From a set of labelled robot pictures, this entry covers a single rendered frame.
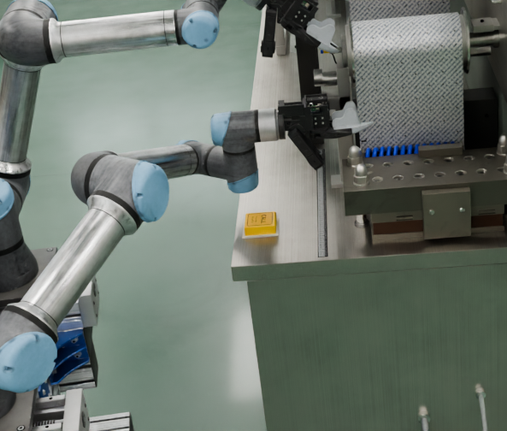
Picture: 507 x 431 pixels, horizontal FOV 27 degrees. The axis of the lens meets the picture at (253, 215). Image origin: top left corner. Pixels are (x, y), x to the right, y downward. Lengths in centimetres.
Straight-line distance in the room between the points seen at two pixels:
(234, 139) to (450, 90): 49
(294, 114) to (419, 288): 48
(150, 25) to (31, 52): 26
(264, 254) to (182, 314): 152
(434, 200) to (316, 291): 32
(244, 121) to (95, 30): 39
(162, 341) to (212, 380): 31
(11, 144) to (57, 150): 274
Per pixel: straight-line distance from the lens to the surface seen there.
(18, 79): 250
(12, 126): 255
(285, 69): 335
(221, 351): 362
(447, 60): 241
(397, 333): 242
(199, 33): 227
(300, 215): 249
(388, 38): 239
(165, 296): 396
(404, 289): 236
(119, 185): 212
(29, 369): 199
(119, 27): 230
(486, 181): 232
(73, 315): 261
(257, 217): 245
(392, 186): 230
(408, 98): 243
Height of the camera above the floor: 209
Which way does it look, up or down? 28 degrees down
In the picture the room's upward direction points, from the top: 7 degrees counter-clockwise
